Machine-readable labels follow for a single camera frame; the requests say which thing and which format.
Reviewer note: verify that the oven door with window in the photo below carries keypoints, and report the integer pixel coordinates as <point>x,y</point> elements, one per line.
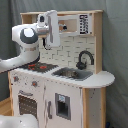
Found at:
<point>27,104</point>

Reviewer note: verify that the white microwave door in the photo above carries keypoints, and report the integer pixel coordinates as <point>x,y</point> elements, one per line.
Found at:
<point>78,24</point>

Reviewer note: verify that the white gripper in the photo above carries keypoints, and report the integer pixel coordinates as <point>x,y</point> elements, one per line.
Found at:
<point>53,38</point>

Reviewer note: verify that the black stovetop red burners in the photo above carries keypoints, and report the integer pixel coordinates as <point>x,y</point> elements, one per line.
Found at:
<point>39,67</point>

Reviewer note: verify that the black toy faucet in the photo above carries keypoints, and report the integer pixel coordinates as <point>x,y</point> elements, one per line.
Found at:
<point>82,64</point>

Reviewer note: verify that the wooden toy kitchen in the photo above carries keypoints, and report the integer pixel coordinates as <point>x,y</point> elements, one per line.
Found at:
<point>87,97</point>

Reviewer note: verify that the left red stove knob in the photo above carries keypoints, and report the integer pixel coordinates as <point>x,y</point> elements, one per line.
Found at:
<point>16,78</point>

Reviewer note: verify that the grey toy sink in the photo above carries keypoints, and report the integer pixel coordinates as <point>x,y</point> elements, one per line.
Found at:
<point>73,74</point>

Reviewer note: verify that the right red stove knob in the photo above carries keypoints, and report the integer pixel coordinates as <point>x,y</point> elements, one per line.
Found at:
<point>34,83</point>

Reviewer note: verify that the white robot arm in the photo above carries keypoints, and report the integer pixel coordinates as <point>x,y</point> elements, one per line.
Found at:
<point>26,36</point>

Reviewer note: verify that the red stove knob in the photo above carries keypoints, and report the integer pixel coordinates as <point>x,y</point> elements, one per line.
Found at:
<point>34,83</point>
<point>16,78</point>

